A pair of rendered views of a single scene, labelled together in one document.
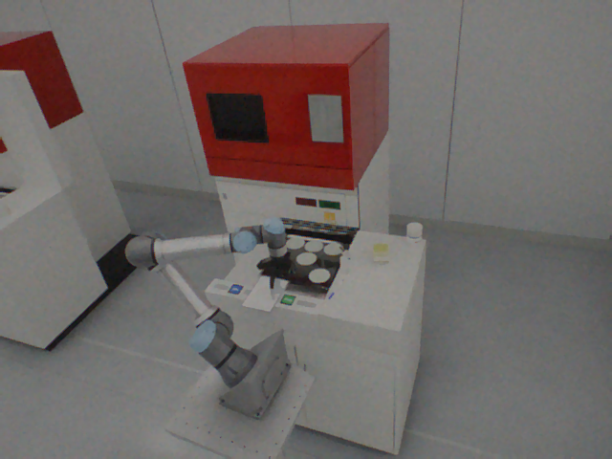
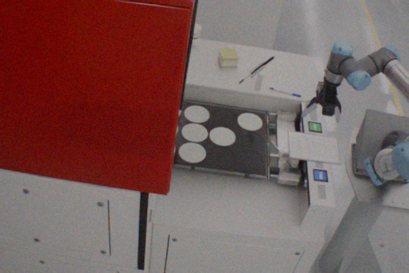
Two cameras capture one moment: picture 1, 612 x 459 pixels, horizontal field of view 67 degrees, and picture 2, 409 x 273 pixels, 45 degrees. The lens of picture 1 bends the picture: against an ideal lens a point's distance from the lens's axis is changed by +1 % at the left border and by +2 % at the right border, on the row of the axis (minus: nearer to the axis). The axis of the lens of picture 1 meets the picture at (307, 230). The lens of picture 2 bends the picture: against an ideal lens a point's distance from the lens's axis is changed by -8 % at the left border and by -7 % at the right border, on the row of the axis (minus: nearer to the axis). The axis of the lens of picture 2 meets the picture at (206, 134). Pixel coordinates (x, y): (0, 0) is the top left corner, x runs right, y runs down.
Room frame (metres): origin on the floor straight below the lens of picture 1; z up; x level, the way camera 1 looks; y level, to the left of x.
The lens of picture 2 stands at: (2.58, 1.31, 2.32)
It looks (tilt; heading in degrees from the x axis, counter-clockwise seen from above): 44 degrees down; 242
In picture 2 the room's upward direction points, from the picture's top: 10 degrees clockwise
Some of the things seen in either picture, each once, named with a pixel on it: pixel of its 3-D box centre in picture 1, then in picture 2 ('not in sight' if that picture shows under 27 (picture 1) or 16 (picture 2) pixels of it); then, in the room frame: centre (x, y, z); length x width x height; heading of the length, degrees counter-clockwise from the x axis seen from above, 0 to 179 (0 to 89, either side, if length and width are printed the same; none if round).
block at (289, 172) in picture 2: not in sight; (290, 172); (1.64, 0.26, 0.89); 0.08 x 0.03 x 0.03; 155
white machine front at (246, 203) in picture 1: (286, 210); (161, 141); (2.10, 0.10, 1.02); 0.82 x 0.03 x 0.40; 65
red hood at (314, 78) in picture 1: (297, 100); (70, 7); (2.39, -0.03, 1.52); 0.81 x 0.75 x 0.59; 65
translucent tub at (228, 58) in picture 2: (381, 253); (228, 58); (1.66, -0.33, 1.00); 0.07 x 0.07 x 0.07; 80
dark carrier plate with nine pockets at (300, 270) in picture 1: (306, 258); (222, 136); (1.82, 0.02, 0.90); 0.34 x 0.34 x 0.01; 65
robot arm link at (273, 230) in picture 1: (273, 232); (340, 57); (1.47, 0.13, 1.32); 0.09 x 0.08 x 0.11; 90
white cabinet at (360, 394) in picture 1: (321, 343); (229, 202); (1.69, -0.01, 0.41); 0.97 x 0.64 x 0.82; 65
